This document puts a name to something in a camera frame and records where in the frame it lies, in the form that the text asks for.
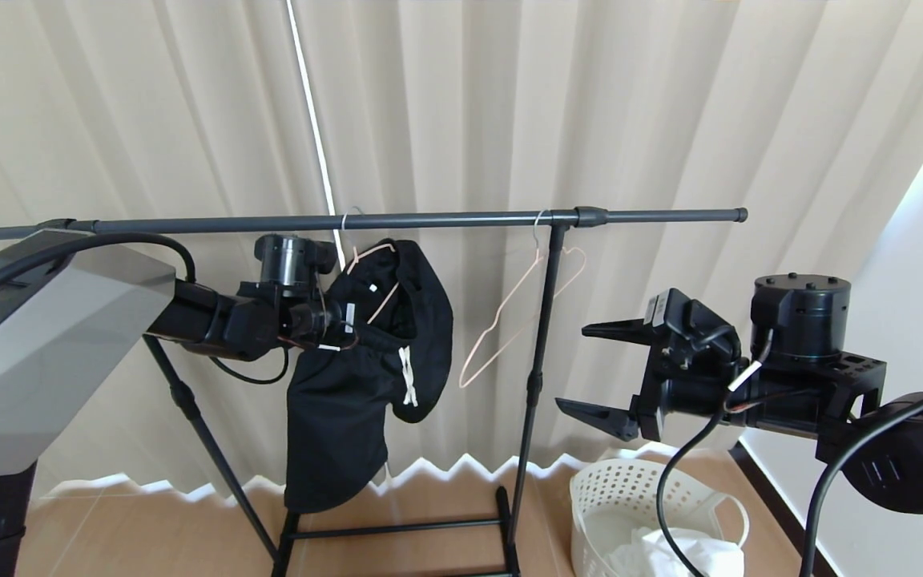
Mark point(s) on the pink clothes hanger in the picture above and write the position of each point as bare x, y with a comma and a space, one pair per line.
509, 300
373, 250

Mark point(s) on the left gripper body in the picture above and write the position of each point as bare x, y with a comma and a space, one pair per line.
325, 324

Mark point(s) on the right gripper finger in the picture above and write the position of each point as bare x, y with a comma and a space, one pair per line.
626, 330
602, 418

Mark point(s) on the black garment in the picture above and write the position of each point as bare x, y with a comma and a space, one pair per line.
333, 433

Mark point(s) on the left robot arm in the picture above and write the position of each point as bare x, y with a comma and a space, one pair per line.
45, 361

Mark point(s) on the black clothes rack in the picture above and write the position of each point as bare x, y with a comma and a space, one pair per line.
469, 218

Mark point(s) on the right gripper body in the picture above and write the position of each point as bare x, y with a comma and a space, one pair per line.
694, 397

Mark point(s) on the white laundry basket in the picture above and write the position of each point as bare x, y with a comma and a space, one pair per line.
630, 485

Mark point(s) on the white garment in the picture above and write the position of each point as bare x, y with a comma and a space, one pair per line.
686, 557

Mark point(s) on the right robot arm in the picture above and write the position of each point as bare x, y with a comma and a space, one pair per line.
798, 320

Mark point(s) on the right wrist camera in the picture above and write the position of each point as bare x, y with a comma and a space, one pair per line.
686, 320

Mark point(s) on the beige curtain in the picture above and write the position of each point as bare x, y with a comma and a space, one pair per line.
670, 104

